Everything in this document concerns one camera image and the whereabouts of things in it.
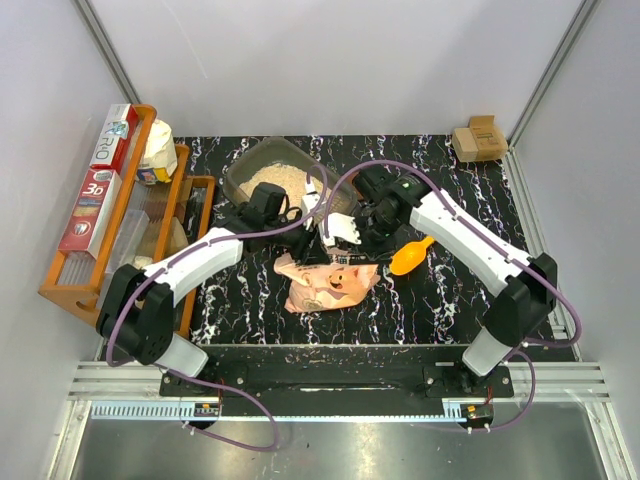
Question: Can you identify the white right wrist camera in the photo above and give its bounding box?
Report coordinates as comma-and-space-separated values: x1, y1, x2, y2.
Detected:
319, 212, 361, 247

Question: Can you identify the yellow plastic litter scoop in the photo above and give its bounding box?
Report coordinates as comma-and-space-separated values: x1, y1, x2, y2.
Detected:
389, 236, 435, 276

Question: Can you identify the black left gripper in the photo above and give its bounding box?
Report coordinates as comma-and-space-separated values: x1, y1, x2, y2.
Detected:
265, 210, 331, 267

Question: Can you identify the red white toothpaste box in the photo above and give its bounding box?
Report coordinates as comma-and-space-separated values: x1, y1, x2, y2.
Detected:
58, 168, 121, 259
89, 104, 138, 173

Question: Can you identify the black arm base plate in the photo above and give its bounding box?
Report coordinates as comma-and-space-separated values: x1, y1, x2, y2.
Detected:
158, 343, 515, 401

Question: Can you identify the red white toothpaste box upper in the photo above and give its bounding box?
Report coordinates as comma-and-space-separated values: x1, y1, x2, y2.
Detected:
89, 104, 138, 173

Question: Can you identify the white paper flour bag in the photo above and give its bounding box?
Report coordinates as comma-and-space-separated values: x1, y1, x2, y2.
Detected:
136, 119, 178, 185

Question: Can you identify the brown cardboard box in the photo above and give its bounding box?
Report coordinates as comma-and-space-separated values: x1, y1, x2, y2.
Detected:
452, 115, 508, 163

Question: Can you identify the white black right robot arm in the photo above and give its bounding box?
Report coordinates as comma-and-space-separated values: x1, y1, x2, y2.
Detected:
352, 165, 558, 396

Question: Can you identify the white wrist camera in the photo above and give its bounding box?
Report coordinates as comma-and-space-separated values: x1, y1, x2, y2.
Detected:
319, 212, 361, 247
300, 180, 320, 223

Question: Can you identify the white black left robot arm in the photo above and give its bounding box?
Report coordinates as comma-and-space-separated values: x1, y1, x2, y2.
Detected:
96, 181, 327, 396

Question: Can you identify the pink cat litter bag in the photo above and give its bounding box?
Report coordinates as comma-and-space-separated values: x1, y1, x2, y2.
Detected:
274, 254, 380, 313

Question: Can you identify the tan kraft paper bag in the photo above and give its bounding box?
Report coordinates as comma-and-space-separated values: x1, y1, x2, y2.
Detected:
165, 217, 189, 256

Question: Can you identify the orange wooden rack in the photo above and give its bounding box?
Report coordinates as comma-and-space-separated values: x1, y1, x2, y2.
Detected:
39, 104, 189, 326

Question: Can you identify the clear plastic container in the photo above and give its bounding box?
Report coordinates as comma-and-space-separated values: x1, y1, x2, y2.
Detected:
105, 209, 150, 276

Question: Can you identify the grey plastic litter box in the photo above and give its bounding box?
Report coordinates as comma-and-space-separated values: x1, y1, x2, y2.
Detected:
223, 137, 360, 216

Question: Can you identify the white round cup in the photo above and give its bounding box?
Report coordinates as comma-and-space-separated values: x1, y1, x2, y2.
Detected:
132, 255, 153, 269

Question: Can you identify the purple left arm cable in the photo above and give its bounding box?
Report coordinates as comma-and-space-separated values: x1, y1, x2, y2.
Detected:
104, 163, 332, 453

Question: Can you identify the orange wooden tray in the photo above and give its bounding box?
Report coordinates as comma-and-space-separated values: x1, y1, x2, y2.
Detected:
173, 176, 216, 339

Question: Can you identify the aluminium rail frame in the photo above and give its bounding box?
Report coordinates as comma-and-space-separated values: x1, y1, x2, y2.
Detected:
52, 166, 639, 479

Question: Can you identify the red white toothpaste box lower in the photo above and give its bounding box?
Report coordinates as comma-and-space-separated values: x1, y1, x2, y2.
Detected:
58, 168, 121, 259

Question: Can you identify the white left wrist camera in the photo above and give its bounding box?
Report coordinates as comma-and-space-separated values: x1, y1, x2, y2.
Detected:
300, 180, 320, 223

